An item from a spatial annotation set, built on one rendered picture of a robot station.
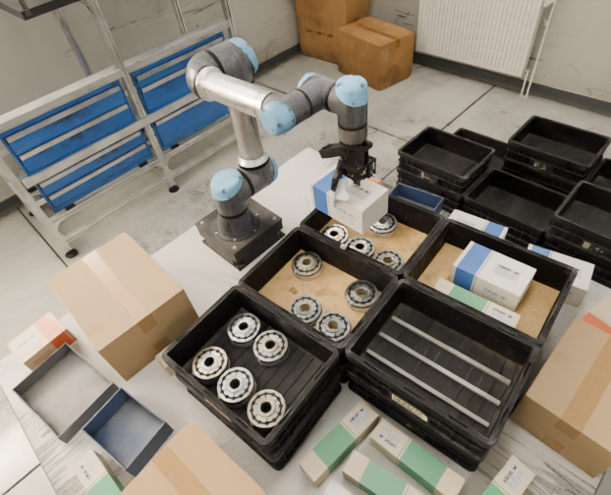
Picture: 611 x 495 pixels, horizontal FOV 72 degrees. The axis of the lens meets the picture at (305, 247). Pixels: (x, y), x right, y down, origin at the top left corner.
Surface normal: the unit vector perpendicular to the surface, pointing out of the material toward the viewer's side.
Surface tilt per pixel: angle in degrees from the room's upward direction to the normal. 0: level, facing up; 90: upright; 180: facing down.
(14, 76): 90
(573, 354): 0
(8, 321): 0
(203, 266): 0
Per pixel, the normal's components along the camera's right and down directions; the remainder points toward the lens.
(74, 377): -0.11, -0.67
